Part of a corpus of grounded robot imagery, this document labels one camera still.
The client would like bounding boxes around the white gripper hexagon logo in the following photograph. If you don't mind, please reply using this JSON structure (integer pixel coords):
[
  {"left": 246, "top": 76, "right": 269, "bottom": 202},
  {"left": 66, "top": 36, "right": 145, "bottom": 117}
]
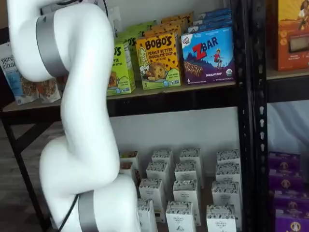
[{"left": 107, "top": 6, "right": 121, "bottom": 38}]

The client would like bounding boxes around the green Bobo's apple pie box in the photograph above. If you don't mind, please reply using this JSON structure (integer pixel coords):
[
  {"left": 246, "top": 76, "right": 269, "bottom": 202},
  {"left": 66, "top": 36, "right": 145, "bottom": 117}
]
[
  {"left": 126, "top": 20, "right": 157, "bottom": 37},
  {"left": 106, "top": 42, "right": 136, "bottom": 96},
  {"left": 115, "top": 33, "right": 141, "bottom": 82}
]

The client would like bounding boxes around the yellow Bobo's peanut butter box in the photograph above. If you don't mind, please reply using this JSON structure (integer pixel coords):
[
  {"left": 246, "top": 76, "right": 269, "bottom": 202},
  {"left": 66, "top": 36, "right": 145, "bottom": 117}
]
[
  {"left": 160, "top": 12, "right": 194, "bottom": 26},
  {"left": 152, "top": 19, "right": 188, "bottom": 32},
  {"left": 135, "top": 32, "right": 182, "bottom": 90},
  {"left": 144, "top": 25, "right": 182, "bottom": 39}
]

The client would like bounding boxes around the wooden shelf board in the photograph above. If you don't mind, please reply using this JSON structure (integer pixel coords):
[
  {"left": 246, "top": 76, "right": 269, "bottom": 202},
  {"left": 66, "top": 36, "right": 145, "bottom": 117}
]
[
  {"left": 267, "top": 65, "right": 309, "bottom": 81},
  {"left": 2, "top": 81, "right": 236, "bottom": 112}
]

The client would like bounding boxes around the blue Zbar chocolate chip box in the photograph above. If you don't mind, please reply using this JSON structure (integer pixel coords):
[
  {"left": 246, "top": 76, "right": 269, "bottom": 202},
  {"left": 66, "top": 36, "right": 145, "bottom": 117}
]
[
  {"left": 181, "top": 26, "right": 235, "bottom": 85},
  {"left": 193, "top": 14, "right": 232, "bottom": 26},
  {"left": 199, "top": 8, "right": 231, "bottom": 21},
  {"left": 187, "top": 20, "right": 233, "bottom": 33}
]

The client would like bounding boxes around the white granola print box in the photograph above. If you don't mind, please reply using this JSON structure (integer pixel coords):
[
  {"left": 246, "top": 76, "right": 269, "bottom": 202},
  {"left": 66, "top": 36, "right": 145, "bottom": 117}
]
[
  {"left": 117, "top": 161, "right": 142, "bottom": 191},
  {"left": 119, "top": 151, "right": 140, "bottom": 170}
]

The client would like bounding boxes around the black metal shelf rack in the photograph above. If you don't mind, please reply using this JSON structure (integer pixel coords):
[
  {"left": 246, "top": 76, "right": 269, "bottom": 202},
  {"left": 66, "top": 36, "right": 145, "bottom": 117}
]
[
  {"left": 252, "top": 0, "right": 309, "bottom": 232},
  {"left": 0, "top": 0, "right": 256, "bottom": 232}
]

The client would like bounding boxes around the orange snack box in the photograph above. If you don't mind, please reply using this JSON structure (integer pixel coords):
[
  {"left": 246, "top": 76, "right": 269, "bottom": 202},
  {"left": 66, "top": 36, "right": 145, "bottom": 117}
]
[{"left": 271, "top": 0, "right": 309, "bottom": 72}]

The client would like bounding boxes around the purple snack box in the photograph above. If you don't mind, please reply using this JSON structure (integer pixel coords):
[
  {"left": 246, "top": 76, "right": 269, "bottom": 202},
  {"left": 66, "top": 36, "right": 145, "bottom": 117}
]
[
  {"left": 269, "top": 152, "right": 301, "bottom": 171},
  {"left": 274, "top": 190, "right": 309, "bottom": 211},
  {"left": 269, "top": 169, "right": 304, "bottom": 192},
  {"left": 275, "top": 209, "right": 309, "bottom": 232}
]

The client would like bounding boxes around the purely elizabeth granola bag red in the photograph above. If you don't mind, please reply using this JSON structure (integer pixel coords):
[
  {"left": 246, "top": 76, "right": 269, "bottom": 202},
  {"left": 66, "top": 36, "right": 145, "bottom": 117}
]
[{"left": 56, "top": 76, "right": 69, "bottom": 94}]

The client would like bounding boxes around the purely elizabeth granola bag orange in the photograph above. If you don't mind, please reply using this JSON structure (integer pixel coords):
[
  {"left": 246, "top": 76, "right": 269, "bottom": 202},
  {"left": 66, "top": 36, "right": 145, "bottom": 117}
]
[{"left": 37, "top": 77, "right": 61, "bottom": 102}]

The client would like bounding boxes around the purely elizabeth granola bag blue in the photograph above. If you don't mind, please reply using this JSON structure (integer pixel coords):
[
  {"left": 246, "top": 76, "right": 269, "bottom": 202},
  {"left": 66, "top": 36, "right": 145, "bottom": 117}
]
[{"left": 0, "top": 42, "right": 41, "bottom": 105}]

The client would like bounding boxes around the white organic pantry carton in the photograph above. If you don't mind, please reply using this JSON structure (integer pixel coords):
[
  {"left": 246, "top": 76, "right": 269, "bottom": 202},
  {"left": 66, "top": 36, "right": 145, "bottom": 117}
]
[
  {"left": 173, "top": 180, "right": 201, "bottom": 204},
  {"left": 137, "top": 199, "right": 159, "bottom": 232},
  {"left": 151, "top": 150, "right": 174, "bottom": 165},
  {"left": 206, "top": 204, "right": 237, "bottom": 232},
  {"left": 215, "top": 164, "right": 242, "bottom": 184},
  {"left": 174, "top": 162, "right": 200, "bottom": 182},
  {"left": 139, "top": 178, "right": 167, "bottom": 223},
  {"left": 211, "top": 181, "right": 242, "bottom": 209},
  {"left": 216, "top": 149, "right": 241, "bottom": 167},
  {"left": 180, "top": 148, "right": 202, "bottom": 165},
  {"left": 166, "top": 201, "right": 197, "bottom": 232},
  {"left": 146, "top": 162, "right": 171, "bottom": 181}
]

